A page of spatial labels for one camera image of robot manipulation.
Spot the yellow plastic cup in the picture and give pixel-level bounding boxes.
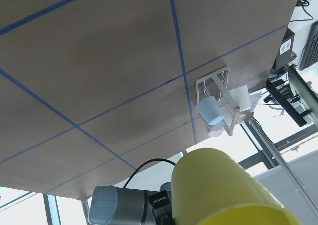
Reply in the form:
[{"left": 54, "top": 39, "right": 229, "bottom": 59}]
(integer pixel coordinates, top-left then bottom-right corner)
[{"left": 171, "top": 149, "right": 301, "bottom": 225}]

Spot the white wire cup rack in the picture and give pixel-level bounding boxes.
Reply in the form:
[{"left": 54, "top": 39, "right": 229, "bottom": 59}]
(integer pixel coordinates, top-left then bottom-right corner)
[{"left": 195, "top": 66, "right": 251, "bottom": 136}]

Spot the grey plastic cup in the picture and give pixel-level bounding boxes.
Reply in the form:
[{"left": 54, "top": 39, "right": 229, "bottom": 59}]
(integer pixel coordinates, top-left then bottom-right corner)
[{"left": 207, "top": 121, "right": 224, "bottom": 131}]

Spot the black keyboard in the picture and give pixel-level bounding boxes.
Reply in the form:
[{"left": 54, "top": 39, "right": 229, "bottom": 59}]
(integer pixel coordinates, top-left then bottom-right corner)
[{"left": 299, "top": 21, "right": 318, "bottom": 71}]

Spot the pale green plastic cup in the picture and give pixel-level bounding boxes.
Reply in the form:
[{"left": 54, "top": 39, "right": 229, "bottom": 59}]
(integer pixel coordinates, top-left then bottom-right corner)
[{"left": 229, "top": 85, "right": 251, "bottom": 111}]

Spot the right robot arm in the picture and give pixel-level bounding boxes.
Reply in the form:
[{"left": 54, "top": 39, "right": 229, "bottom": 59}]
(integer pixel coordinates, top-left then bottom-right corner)
[{"left": 88, "top": 182, "right": 175, "bottom": 225}]

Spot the light blue plastic cup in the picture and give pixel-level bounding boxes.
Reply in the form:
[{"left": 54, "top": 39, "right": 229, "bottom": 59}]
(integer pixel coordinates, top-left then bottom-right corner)
[{"left": 196, "top": 96, "right": 224, "bottom": 126}]

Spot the pink plastic cup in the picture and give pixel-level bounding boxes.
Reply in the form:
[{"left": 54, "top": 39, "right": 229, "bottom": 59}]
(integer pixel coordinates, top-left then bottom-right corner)
[{"left": 208, "top": 130, "right": 223, "bottom": 138}]

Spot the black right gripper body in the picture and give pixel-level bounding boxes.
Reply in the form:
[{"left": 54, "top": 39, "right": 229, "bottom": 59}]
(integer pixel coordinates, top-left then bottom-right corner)
[{"left": 148, "top": 190, "right": 175, "bottom": 225}]

